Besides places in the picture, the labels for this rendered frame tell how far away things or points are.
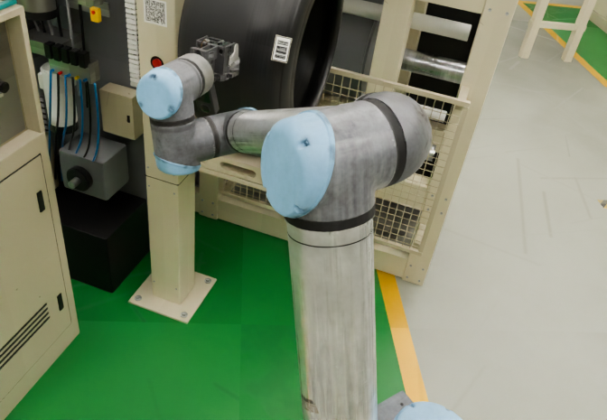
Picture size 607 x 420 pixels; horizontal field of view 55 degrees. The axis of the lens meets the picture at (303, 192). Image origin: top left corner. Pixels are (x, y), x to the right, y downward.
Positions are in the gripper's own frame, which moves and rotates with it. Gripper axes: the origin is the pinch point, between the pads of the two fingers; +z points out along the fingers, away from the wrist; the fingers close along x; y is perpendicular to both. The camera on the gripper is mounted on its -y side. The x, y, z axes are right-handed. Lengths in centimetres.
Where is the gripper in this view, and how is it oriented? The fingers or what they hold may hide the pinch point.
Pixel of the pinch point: (233, 60)
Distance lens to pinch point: 146.7
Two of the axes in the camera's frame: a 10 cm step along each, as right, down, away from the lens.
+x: -9.4, -2.8, 2.0
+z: 3.1, -4.3, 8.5
